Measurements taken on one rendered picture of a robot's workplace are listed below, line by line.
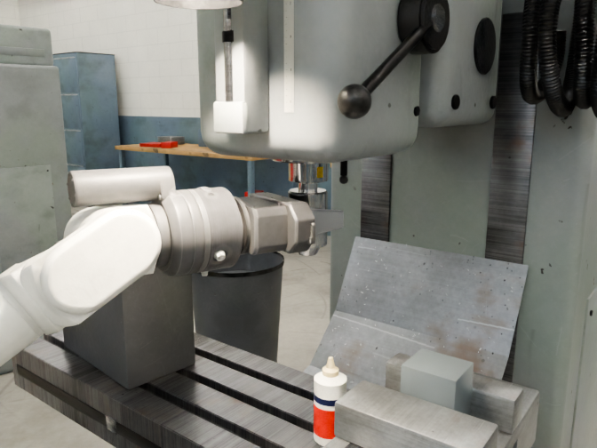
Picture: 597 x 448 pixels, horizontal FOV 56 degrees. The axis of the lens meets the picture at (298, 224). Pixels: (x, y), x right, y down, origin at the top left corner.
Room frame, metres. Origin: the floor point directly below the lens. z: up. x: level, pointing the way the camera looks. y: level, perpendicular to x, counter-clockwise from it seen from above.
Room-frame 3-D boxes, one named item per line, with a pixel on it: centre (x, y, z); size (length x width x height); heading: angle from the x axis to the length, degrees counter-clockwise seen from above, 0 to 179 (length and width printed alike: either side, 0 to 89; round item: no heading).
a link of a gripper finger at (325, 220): (0.62, -0.03, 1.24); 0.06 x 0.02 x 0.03; 123
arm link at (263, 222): (0.60, 0.07, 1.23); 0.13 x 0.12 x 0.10; 33
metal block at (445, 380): (0.54, -0.15, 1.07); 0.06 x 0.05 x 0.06; 54
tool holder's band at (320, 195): (0.65, -0.01, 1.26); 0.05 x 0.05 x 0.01
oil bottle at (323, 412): (0.62, -0.04, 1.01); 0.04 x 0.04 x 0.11
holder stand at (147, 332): (0.86, 0.28, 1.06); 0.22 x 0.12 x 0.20; 46
